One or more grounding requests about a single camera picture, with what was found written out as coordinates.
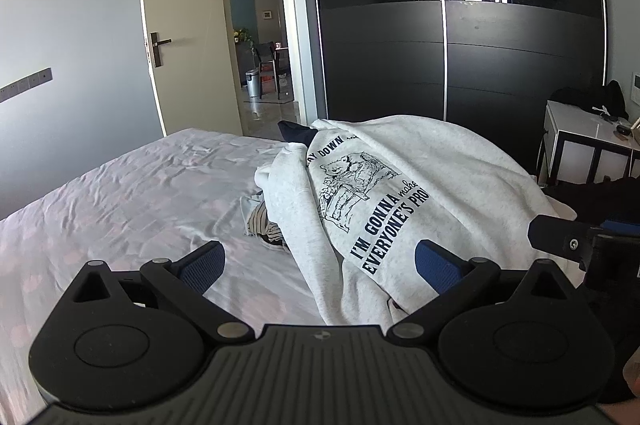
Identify potted plant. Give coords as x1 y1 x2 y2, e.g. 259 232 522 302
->
232 28 256 53

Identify navy blue garment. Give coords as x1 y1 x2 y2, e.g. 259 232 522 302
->
277 120 318 146

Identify striped garment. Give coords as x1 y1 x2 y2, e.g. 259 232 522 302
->
244 192 291 251

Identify white nightstand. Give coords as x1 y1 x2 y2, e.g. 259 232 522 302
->
537 100 640 186

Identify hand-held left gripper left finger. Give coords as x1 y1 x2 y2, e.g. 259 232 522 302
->
70 241 253 342

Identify grey wall switch panel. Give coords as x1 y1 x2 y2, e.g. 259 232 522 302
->
0 68 54 103

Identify bed with pale dotted sheet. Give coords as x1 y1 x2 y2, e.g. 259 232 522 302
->
0 128 576 406

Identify black sliding wardrobe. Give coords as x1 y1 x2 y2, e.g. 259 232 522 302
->
295 0 608 171

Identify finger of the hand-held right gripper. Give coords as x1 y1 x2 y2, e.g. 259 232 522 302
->
527 214 601 263

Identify cream door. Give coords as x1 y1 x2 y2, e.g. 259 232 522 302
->
137 0 244 137

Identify light grey printed sweatshirt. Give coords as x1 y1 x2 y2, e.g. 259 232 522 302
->
254 114 576 326

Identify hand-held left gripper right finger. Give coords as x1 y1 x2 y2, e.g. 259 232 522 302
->
387 240 576 343

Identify dark dining chair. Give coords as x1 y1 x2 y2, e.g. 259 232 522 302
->
255 42 291 100

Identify dark door handle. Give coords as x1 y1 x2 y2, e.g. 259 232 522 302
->
148 32 172 67

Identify black bag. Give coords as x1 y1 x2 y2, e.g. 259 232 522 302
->
550 80 628 120

